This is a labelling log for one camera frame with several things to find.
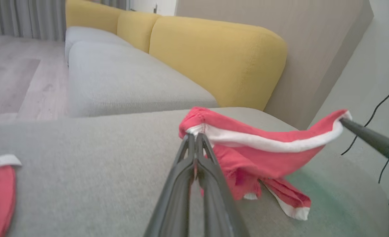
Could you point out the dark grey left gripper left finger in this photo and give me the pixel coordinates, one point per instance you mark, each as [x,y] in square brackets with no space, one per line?
[174,197]

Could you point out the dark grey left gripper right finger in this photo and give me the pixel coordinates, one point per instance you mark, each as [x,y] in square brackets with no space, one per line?
[217,204]

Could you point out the red shorts with white trim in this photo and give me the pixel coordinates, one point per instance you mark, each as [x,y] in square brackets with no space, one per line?
[263,158]

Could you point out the yellow sofa backrest cushion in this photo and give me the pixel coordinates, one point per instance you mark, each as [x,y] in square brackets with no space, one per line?
[220,59]
[137,29]
[89,14]

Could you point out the grey pleated curtain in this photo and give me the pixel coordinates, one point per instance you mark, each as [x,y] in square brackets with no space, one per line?
[23,16]

